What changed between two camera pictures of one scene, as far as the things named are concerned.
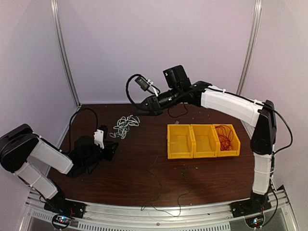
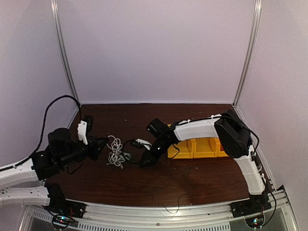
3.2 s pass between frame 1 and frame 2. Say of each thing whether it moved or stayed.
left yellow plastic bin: stayed
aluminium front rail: stayed
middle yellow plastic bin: stayed
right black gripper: moved
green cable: moved
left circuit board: stayed
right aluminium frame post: stayed
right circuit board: stayed
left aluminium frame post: stayed
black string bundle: moved
